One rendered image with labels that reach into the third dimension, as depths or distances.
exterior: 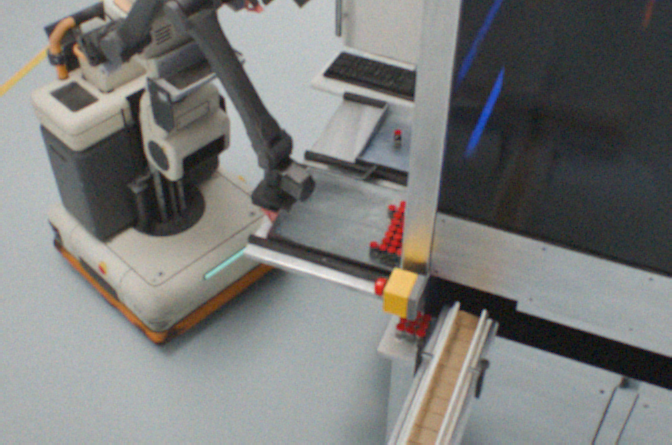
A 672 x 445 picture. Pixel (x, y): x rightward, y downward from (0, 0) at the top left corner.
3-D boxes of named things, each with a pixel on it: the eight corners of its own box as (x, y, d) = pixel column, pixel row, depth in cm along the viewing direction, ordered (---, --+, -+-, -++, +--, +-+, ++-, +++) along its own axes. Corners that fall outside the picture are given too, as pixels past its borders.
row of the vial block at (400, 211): (408, 214, 217) (409, 201, 214) (384, 264, 205) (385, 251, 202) (399, 212, 218) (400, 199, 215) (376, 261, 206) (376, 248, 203)
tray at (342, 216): (431, 209, 219) (432, 200, 216) (399, 282, 201) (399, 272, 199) (308, 176, 228) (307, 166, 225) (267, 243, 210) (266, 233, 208)
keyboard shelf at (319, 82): (472, 78, 277) (473, 72, 275) (442, 128, 258) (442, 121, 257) (345, 44, 290) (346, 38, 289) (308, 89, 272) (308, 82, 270)
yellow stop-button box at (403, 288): (424, 297, 188) (426, 276, 183) (413, 321, 183) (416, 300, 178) (391, 287, 190) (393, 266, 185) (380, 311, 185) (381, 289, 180)
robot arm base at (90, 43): (114, 20, 222) (74, 38, 216) (125, 13, 216) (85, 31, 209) (130, 50, 224) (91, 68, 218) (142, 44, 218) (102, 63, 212)
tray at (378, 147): (502, 140, 239) (504, 130, 236) (477, 200, 221) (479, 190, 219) (387, 111, 248) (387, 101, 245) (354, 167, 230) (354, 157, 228)
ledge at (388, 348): (453, 330, 194) (454, 325, 192) (436, 375, 185) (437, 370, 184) (395, 312, 197) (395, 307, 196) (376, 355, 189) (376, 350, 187)
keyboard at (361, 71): (456, 85, 270) (456, 79, 268) (440, 110, 260) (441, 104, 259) (340, 54, 282) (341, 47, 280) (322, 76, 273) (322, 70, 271)
